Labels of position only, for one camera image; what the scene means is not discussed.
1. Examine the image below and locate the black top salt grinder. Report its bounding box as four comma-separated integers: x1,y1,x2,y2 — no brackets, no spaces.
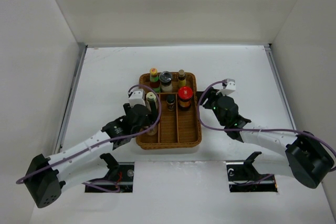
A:
159,71,173,93

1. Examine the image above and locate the brown wicker divided basket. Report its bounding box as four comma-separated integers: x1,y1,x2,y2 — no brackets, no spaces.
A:
136,72,202,150

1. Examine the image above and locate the yellow lid spice shaker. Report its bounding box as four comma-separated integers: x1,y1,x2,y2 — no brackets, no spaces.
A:
145,92,158,111

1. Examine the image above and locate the red lid chili sauce jar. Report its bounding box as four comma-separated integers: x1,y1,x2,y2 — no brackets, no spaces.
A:
177,86,193,110

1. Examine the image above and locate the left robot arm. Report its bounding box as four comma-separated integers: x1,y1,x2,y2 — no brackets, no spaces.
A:
18,101,162,208

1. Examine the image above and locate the yellow cap green label bottle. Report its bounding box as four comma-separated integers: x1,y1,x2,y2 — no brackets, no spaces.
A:
150,68,161,93

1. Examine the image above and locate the black lid small spice jar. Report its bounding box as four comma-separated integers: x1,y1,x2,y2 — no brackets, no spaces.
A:
166,94,175,111

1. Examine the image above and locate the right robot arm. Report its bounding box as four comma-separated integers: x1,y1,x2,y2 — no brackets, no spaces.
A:
196,88,335,189

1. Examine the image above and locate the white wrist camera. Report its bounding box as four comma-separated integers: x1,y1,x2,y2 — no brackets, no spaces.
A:
217,79,236,95
128,89,146,108

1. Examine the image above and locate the pink lid spice shaker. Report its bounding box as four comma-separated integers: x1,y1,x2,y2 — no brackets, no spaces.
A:
146,126,158,136

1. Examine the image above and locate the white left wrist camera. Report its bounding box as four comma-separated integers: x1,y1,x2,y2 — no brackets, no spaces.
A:
128,89,146,108

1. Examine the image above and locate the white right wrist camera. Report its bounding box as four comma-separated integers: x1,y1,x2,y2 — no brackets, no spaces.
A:
217,79,236,95

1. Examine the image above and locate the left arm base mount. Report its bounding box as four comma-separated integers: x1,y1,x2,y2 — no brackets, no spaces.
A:
85,154,135,193

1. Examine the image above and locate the small yellow label dark bottle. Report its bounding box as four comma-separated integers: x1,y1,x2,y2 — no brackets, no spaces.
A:
178,69,186,88

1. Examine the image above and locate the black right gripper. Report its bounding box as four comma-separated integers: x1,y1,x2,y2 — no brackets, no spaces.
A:
196,87,229,126

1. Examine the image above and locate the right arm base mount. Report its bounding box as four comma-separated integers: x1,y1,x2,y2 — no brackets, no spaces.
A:
226,152,278,193

